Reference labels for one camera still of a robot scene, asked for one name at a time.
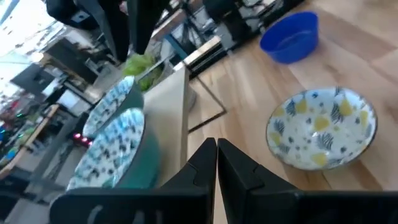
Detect teal bowl with patterned inside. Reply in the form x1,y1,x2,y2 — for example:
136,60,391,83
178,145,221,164
67,107,162,191
82,75,146,139

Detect purple plastic mini bowl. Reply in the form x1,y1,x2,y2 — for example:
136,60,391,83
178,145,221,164
259,11,320,65

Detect potted green plant patterned pot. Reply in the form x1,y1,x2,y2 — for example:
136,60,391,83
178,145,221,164
123,52,197,110

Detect yellow bowl with pear print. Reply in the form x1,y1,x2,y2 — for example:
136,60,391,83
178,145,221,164
266,86,379,171

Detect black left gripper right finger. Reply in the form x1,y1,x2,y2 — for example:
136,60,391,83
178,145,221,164
216,138,398,224

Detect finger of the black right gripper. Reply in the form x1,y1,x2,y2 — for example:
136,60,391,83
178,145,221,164
93,0,130,62
127,0,170,56

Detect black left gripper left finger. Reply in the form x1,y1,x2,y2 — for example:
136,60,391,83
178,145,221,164
49,138,218,224

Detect wooden shelf riser metal legs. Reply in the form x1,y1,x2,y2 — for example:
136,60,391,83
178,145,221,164
142,65,228,189

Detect black device with red light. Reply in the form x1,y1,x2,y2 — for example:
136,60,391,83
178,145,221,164
73,132,94,147

